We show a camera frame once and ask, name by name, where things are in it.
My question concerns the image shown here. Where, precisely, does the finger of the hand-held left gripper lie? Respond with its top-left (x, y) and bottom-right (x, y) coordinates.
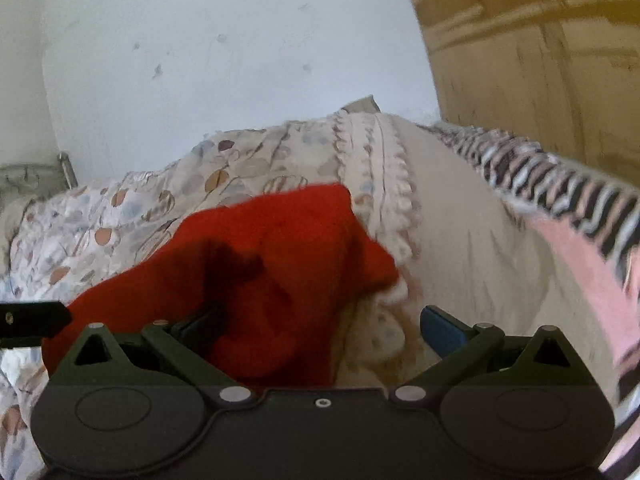
top-left (0, 300), bottom-right (72, 350)

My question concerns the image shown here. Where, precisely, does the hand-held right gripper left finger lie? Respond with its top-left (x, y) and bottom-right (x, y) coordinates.
top-left (46, 305), bottom-right (252, 404)

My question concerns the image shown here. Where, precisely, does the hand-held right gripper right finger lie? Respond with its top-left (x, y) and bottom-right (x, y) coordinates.
top-left (389, 304), bottom-right (594, 405)

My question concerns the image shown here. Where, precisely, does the red garment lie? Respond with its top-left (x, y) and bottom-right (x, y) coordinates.
top-left (42, 183), bottom-right (401, 389)

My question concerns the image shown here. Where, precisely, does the dotted print quilt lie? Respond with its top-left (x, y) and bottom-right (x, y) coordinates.
top-left (0, 110), bottom-right (623, 480)

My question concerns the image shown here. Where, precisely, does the striped pink black blanket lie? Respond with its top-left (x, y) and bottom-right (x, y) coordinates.
top-left (425, 121), bottom-right (640, 473)

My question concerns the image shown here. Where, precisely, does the beige fuzzy object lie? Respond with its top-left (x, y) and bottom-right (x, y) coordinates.
top-left (342, 94), bottom-right (382, 115)

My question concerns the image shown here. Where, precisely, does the wooden wardrobe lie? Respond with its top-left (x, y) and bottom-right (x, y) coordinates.
top-left (397, 0), bottom-right (640, 186)

